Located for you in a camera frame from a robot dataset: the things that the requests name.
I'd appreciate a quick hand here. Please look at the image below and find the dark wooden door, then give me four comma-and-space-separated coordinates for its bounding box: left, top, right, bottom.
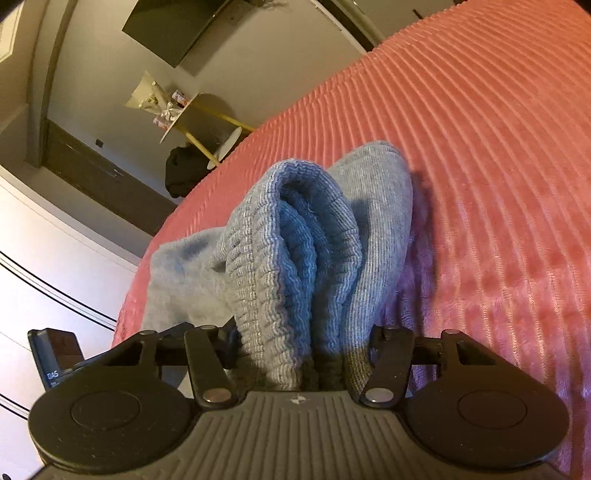
43, 121, 176, 235

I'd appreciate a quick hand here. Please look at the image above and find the black bag on floor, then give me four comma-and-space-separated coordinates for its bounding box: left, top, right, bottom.
164, 144, 211, 199

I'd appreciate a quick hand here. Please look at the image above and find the yellow side table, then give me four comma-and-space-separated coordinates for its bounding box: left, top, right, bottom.
153, 90, 256, 170

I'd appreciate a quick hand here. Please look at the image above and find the white bouquet on table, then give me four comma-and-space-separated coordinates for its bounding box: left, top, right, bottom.
125, 71, 189, 130

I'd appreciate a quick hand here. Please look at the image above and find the pink ribbed bedspread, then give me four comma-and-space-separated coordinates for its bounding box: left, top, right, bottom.
116, 1, 590, 479

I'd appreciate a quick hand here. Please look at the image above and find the wall mounted black television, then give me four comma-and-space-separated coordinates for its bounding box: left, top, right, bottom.
122, 0, 231, 67

